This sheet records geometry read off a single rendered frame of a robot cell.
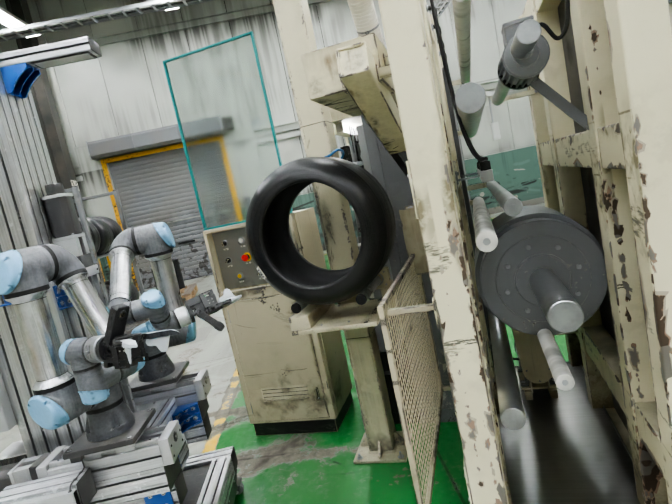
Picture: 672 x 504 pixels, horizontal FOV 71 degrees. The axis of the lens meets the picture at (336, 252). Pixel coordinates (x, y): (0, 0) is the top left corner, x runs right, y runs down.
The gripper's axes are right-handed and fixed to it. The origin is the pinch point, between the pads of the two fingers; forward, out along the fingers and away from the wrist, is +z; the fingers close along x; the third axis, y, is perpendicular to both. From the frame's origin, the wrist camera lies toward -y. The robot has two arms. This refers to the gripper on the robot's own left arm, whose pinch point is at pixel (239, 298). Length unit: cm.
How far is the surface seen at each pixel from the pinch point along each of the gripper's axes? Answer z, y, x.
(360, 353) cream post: 48, -44, 33
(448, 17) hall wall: 797, 491, 583
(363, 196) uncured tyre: 51, 11, -37
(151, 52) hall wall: 177, 700, 768
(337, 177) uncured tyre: 46, 22, -35
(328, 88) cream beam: 42, 41, -66
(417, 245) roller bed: 78, -11, -10
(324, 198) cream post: 57, 29, 8
